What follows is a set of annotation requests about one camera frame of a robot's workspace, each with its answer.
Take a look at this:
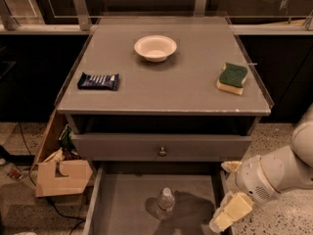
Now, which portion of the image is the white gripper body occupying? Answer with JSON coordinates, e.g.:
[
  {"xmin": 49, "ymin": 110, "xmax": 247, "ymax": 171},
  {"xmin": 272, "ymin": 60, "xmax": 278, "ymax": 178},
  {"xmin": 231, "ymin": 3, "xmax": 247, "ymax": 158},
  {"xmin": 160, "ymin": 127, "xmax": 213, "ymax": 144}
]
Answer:
[{"xmin": 235, "ymin": 155, "xmax": 280, "ymax": 204}]

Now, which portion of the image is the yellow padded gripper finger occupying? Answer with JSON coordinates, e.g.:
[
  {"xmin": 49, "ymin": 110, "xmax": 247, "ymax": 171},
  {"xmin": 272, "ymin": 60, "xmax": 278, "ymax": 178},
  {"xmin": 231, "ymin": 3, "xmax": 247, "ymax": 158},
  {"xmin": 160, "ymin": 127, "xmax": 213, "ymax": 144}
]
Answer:
[
  {"xmin": 209, "ymin": 191, "xmax": 253, "ymax": 233},
  {"xmin": 221, "ymin": 161, "xmax": 242, "ymax": 173}
]

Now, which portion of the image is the clear plastic water bottle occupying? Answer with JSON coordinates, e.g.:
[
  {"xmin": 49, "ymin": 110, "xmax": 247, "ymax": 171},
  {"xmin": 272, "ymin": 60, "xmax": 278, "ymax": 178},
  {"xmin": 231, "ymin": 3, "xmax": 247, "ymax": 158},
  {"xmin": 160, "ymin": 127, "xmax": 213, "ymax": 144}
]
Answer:
[{"xmin": 156, "ymin": 187, "xmax": 175, "ymax": 220}]

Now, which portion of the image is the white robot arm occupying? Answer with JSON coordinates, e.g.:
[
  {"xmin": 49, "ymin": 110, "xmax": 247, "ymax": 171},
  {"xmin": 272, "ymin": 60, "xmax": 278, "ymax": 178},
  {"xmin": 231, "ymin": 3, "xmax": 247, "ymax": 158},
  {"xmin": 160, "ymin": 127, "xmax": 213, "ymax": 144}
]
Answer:
[{"xmin": 209, "ymin": 105, "xmax": 313, "ymax": 233}]

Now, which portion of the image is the round metal drawer knob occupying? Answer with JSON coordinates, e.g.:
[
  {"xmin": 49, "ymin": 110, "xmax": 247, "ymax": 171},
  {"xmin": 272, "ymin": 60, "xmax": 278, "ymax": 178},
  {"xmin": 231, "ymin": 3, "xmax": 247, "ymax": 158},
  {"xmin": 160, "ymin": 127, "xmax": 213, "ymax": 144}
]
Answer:
[{"xmin": 158, "ymin": 147, "xmax": 167, "ymax": 157}]

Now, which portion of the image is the grey cabinet with counter top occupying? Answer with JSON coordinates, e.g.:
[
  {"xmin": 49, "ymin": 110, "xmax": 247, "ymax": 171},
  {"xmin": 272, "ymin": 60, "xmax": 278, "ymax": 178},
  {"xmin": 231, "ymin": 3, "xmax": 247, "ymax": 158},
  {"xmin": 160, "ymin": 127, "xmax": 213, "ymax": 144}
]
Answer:
[{"xmin": 54, "ymin": 15, "xmax": 275, "ymax": 178}]

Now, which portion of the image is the grey open middle drawer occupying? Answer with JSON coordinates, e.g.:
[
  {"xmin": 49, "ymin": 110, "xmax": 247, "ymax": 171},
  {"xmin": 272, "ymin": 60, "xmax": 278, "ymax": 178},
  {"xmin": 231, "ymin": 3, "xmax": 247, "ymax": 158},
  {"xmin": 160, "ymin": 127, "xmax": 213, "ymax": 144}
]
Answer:
[{"xmin": 82, "ymin": 162, "xmax": 235, "ymax": 235}]

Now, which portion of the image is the grey top drawer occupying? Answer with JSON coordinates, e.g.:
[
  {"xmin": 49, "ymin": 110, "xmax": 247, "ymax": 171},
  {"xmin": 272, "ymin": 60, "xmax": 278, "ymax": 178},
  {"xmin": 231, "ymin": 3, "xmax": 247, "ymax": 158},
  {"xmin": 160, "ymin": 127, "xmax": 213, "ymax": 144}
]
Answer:
[{"xmin": 71, "ymin": 133, "xmax": 251, "ymax": 162}]

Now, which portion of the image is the small bottle on floor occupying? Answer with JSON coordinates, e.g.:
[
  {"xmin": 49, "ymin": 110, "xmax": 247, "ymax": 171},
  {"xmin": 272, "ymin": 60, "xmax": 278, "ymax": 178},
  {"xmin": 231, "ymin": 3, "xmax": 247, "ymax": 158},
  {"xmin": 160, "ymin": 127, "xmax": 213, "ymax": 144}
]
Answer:
[{"xmin": 3, "ymin": 163, "xmax": 22, "ymax": 181}]

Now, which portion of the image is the green and yellow sponge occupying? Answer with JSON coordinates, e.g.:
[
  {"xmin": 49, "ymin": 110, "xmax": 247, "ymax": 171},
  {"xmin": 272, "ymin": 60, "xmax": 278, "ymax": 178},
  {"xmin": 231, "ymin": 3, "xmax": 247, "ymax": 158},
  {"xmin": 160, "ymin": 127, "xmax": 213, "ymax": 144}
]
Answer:
[{"xmin": 216, "ymin": 63, "xmax": 247, "ymax": 95}]

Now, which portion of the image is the white paper bowl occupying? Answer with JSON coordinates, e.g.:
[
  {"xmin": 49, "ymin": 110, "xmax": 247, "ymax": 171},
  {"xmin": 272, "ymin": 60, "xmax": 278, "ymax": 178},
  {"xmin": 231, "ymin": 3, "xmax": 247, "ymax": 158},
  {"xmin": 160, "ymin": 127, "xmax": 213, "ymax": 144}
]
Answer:
[{"xmin": 134, "ymin": 35, "xmax": 177, "ymax": 63}]

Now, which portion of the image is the green snack bag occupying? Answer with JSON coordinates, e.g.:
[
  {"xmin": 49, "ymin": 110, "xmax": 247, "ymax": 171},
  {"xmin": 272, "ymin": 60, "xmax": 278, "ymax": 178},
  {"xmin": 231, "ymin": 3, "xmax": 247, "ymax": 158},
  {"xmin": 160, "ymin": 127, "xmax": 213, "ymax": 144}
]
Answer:
[{"xmin": 58, "ymin": 125, "xmax": 74, "ymax": 151}]

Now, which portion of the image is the blue snack bar wrapper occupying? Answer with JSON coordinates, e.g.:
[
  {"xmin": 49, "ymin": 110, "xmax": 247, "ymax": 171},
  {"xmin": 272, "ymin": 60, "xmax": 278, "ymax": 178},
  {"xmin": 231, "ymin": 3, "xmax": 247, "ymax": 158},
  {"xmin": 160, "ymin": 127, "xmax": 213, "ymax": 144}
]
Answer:
[{"xmin": 77, "ymin": 72, "xmax": 119, "ymax": 91}]

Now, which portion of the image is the brown cardboard box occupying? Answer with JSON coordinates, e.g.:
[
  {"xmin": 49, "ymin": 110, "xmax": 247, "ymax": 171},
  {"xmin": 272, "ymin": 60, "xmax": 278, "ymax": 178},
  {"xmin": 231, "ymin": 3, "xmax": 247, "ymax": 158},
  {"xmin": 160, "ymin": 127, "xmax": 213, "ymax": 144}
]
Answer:
[{"xmin": 30, "ymin": 110, "xmax": 94, "ymax": 198}]

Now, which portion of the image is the right metal railing post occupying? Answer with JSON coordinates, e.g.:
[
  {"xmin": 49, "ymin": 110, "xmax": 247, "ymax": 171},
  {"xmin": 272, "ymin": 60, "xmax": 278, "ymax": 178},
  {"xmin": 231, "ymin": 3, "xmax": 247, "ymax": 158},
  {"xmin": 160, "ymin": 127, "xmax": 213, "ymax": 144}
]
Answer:
[{"xmin": 194, "ymin": 0, "xmax": 207, "ymax": 17}]

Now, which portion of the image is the metal railing post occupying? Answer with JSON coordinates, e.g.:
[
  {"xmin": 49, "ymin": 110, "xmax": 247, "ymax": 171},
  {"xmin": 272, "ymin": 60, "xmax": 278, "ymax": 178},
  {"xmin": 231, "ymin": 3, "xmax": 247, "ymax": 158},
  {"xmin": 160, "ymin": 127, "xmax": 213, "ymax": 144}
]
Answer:
[
  {"xmin": 194, "ymin": 0, "xmax": 207, "ymax": 17},
  {"xmin": 73, "ymin": 0, "xmax": 92, "ymax": 31}
]

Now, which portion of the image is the left metal railing post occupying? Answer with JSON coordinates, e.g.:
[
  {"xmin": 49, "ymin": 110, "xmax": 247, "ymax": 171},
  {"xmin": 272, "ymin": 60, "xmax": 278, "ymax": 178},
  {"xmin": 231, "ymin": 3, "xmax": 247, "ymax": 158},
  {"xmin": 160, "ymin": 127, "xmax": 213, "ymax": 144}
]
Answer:
[{"xmin": 73, "ymin": 0, "xmax": 92, "ymax": 31}]

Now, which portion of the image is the black floor cable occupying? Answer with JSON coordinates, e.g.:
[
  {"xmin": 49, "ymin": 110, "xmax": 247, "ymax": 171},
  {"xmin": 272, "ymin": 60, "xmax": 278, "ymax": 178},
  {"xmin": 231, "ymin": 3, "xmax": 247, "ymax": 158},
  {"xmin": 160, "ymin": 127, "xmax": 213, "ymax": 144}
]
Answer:
[{"xmin": 18, "ymin": 121, "xmax": 86, "ymax": 235}]

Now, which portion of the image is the far left railing post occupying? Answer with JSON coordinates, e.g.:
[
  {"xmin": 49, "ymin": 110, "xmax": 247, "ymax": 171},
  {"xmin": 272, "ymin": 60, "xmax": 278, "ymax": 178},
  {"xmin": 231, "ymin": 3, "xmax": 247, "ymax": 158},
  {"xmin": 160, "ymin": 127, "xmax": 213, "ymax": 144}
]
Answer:
[{"xmin": 0, "ymin": 0, "xmax": 20, "ymax": 30}]

